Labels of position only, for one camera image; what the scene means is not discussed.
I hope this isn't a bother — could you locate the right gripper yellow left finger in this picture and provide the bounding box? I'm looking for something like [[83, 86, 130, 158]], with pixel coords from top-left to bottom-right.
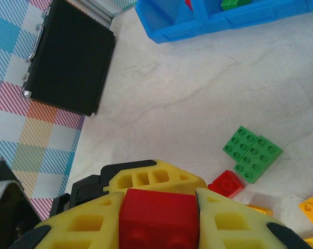
[[10, 191, 124, 249]]

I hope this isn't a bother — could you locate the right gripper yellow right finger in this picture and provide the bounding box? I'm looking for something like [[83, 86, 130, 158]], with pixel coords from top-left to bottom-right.
[[195, 188, 313, 249]]

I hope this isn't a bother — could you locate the red lego brick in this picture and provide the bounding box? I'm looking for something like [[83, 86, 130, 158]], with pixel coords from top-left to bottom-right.
[[207, 170, 246, 200], [119, 188, 199, 249]]

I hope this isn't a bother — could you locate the blue three-compartment plastic bin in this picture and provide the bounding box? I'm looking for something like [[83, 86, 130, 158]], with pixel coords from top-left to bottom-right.
[[135, 0, 313, 45]]

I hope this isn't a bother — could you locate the green lego brick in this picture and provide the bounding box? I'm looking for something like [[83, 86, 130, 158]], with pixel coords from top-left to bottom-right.
[[223, 126, 259, 163], [220, 0, 252, 11], [233, 135, 284, 185]]

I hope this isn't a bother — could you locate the black case with metal handle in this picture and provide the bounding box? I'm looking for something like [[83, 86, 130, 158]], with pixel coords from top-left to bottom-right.
[[21, 0, 116, 117]]

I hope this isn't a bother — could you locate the aluminium frame post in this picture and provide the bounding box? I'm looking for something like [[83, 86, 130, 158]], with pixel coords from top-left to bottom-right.
[[80, 0, 122, 25]]

